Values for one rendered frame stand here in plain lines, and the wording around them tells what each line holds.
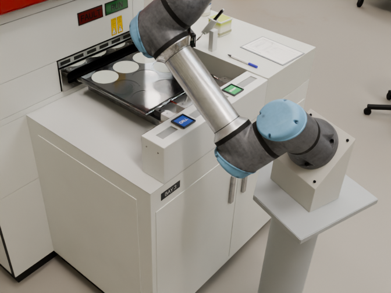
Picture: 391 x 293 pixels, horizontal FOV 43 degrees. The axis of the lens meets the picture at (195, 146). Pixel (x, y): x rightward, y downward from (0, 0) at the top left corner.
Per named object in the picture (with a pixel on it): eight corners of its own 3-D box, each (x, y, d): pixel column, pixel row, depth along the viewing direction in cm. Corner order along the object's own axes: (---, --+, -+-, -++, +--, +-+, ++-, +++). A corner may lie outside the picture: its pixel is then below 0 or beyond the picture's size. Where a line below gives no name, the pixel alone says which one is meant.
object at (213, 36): (199, 47, 195) (201, 15, 187) (206, 45, 198) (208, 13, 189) (212, 53, 192) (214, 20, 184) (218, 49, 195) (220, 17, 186)
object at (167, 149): (141, 171, 157) (140, 135, 148) (243, 103, 191) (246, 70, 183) (163, 184, 152) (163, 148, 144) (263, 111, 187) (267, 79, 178)
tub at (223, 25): (206, 32, 207) (207, 17, 203) (218, 27, 211) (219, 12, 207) (219, 38, 203) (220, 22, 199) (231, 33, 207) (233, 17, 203)
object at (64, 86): (61, 90, 188) (57, 68, 182) (142, 52, 216) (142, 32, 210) (64, 92, 187) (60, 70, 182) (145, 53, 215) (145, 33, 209)
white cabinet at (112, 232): (55, 263, 229) (25, 115, 179) (190, 164, 289) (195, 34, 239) (156, 347, 198) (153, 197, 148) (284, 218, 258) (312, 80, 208)
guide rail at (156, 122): (88, 89, 195) (87, 82, 193) (92, 87, 196) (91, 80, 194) (184, 140, 170) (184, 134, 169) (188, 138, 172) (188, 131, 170)
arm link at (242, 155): (278, 161, 129) (156, -12, 127) (233, 189, 135) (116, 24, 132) (284, 149, 140) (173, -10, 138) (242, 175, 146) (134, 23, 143)
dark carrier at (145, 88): (81, 78, 187) (80, 77, 187) (145, 48, 208) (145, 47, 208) (146, 113, 170) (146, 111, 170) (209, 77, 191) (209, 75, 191)
